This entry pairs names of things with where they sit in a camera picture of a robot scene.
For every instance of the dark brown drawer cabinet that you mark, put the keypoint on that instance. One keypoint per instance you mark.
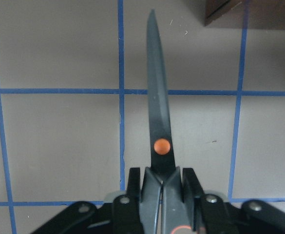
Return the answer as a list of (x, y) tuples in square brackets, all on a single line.
[(252, 14)]

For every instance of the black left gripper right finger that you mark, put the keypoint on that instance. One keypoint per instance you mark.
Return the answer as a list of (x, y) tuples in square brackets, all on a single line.
[(210, 214)]

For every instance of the orange handled black scissors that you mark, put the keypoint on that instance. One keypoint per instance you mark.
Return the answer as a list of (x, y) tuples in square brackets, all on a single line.
[(161, 206)]

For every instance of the brown paper table mat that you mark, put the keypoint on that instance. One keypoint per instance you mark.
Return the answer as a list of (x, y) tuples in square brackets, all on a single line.
[(73, 107)]

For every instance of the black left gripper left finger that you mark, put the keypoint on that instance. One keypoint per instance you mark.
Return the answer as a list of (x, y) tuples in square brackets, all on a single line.
[(121, 216)]

